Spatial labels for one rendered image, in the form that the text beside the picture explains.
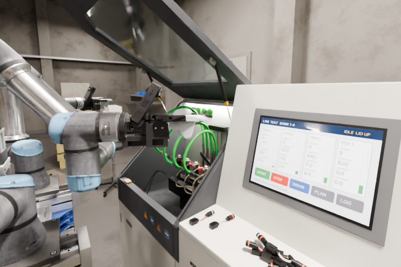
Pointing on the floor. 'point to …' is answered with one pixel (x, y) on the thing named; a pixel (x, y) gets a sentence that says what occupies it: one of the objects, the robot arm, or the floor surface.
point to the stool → (113, 170)
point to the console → (331, 247)
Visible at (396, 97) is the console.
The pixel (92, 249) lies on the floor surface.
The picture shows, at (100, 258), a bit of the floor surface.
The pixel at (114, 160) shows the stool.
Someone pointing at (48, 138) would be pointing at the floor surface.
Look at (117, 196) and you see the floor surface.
